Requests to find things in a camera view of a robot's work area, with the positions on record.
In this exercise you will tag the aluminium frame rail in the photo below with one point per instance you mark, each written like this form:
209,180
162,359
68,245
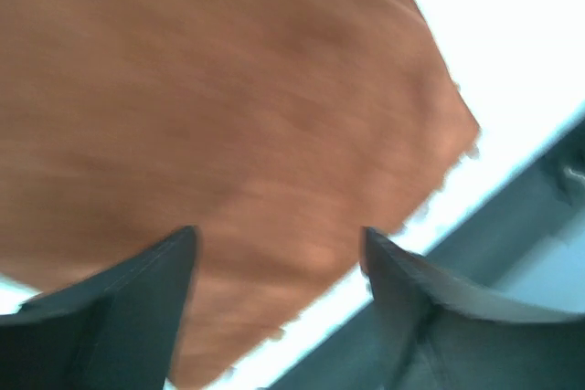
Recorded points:
526,242

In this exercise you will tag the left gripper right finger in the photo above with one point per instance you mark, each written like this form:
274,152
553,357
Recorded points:
442,331

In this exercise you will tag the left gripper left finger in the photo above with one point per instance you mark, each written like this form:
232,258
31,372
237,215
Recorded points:
116,329

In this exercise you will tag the brown towel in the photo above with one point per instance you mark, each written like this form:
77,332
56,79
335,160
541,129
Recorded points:
279,127

